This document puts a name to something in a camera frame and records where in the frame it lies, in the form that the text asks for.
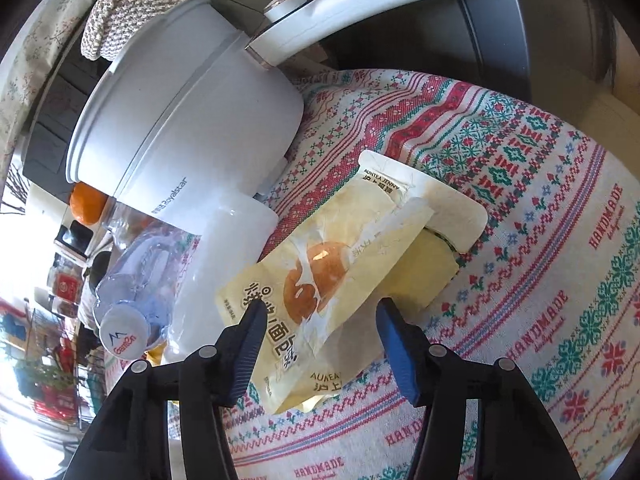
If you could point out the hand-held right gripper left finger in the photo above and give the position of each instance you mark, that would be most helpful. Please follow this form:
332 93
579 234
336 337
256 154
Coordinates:
245 355

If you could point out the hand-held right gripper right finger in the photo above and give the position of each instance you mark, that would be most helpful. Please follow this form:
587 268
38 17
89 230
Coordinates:
397 350

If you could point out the yellow bread wrapper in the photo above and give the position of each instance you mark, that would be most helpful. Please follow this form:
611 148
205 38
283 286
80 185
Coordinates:
310 270

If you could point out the translucent white plastic cup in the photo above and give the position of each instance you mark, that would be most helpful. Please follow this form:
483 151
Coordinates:
225 245

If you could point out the crushed clear plastic bottle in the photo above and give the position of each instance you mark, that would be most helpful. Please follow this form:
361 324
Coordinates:
145 280

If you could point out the patterned knit-print tablecloth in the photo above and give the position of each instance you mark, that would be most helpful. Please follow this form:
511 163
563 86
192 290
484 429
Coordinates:
525 210

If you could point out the orange fruit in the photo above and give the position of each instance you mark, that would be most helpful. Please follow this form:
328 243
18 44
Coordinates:
85 205

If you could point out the white electric cooking pot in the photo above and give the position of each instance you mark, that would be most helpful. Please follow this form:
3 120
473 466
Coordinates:
175 110

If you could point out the bundle of dry twigs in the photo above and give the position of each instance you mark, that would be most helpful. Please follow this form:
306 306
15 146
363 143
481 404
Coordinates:
12 195

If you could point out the grey refrigerator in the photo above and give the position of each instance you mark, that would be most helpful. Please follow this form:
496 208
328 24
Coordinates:
525 20

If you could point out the woven lidded basket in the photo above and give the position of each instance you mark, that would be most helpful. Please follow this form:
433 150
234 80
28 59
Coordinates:
115 15

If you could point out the floral dust cover cloth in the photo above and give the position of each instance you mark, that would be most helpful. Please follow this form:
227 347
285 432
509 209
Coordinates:
45 45

